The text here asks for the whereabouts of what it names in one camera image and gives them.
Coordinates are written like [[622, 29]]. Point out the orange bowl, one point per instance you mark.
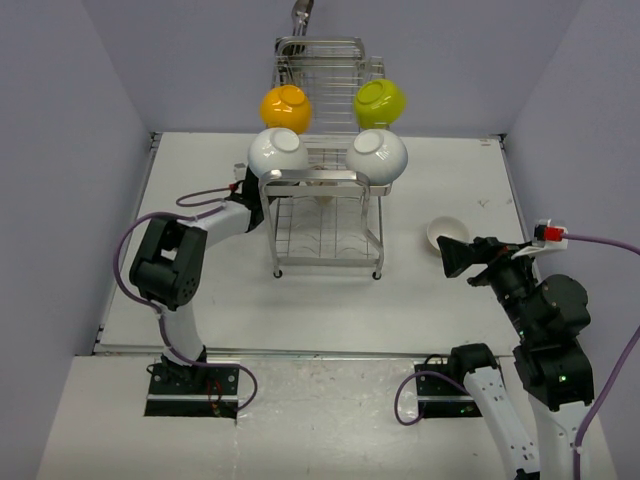
[[286, 106]]

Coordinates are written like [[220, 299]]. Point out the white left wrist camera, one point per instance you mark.
[[239, 170]]

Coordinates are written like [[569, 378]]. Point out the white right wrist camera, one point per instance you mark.
[[547, 237]]

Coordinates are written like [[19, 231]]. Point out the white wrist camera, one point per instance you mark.
[[239, 170], [547, 237]]

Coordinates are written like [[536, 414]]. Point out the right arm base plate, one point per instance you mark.
[[437, 398]]

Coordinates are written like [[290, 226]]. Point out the stainless steel dish rack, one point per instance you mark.
[[326, 215]]

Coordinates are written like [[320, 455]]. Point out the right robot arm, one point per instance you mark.
[[555, 372]]

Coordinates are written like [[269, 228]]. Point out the large white bowl left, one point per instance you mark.
[[277, 149]]

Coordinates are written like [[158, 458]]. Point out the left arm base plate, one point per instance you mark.
[[192, 392]]

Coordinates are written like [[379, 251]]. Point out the large white bowl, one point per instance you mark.
[[277, 149], [379, 154]]

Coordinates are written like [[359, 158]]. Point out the green bowl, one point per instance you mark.
[[378, 104]]

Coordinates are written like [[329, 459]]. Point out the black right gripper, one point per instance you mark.
[[457, 255]]

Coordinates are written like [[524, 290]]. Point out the large white bowl right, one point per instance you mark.
[[379, 154]]

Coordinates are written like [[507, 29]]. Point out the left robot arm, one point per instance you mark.
[[167, 267]]

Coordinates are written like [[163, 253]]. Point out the small white bowl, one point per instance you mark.
[[446, 226]]

